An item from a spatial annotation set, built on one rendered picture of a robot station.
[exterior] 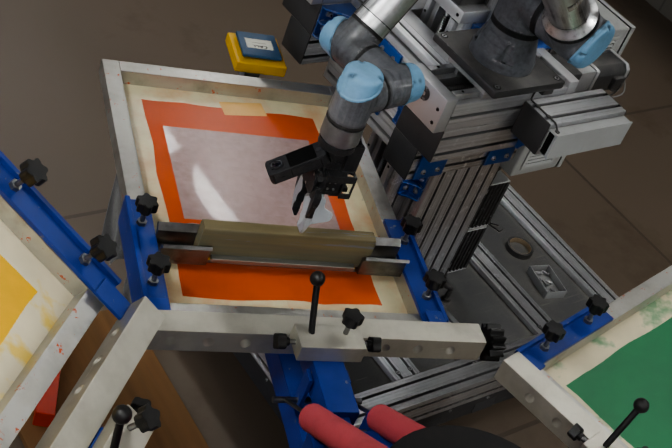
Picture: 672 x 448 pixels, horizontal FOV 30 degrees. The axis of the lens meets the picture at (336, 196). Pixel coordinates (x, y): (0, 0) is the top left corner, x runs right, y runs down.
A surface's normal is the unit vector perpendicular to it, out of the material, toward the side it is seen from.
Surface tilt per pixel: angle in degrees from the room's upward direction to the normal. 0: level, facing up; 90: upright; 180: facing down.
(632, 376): 0
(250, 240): 90
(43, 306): 32
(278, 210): 0
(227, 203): 0
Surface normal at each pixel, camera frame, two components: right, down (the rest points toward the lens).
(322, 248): 0.23, 0.66
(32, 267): 0.75, -0.42
